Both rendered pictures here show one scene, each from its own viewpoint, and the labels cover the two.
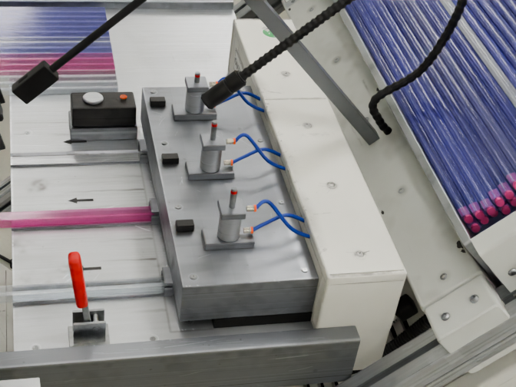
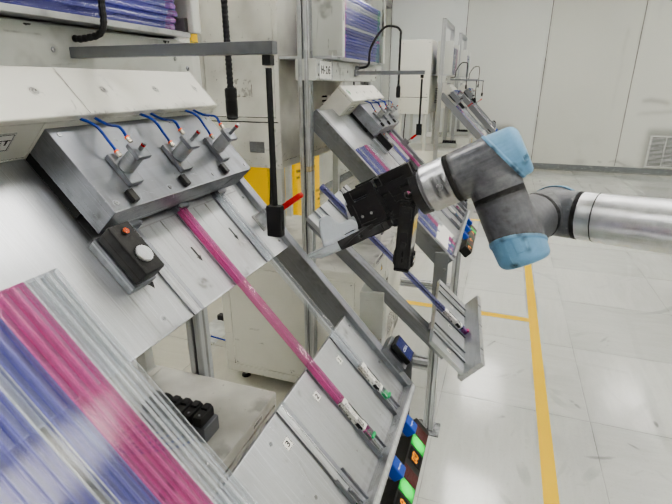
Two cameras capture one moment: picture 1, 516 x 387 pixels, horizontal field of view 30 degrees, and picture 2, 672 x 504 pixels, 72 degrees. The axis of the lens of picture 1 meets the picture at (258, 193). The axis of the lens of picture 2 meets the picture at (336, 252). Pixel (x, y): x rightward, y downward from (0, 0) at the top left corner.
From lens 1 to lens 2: 142 cm
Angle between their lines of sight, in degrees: 113
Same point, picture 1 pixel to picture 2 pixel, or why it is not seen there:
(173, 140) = (161, 181)
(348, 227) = (181, 89)
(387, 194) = (121, 64)
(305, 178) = (159, 101)
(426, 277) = (172, 67)
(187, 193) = (199, 170)
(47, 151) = (172, 293)
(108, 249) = (216, 227)
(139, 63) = not seen: outside the picture
